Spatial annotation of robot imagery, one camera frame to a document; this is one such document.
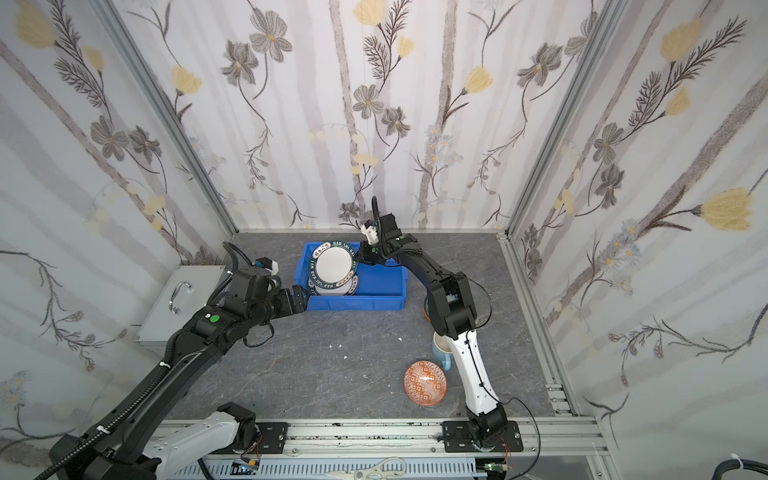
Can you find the green rim plate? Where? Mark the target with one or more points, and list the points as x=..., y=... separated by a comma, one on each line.
x=332, y=264
x=348, y=288

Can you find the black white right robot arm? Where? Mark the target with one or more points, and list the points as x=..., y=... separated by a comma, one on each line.
x=452, y=313

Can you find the white scissors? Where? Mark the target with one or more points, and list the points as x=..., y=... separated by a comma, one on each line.
x=388, y=468

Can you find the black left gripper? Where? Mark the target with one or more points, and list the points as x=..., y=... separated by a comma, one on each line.
x=299, y=300

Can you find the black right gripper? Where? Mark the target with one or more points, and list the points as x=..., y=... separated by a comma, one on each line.
x=366, y=252

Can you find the grey metal box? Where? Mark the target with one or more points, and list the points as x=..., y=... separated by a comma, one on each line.
x=186, y=291

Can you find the front aluminium mounting rail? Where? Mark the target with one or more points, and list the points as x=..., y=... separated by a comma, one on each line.
x=539, y=448

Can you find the blue plastic bin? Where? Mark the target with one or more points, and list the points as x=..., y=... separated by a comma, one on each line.
x=378, y=288

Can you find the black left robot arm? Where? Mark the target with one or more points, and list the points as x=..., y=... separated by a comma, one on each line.
x=115, y=447

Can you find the light blue ceramic mug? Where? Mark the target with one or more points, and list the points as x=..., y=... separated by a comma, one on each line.
x=441, y=349

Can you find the orange patterned bowl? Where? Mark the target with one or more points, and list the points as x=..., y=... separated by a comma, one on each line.
x=425, y=383

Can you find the aluminium frame rail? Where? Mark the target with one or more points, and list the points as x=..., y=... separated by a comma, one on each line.
x=558, y=389

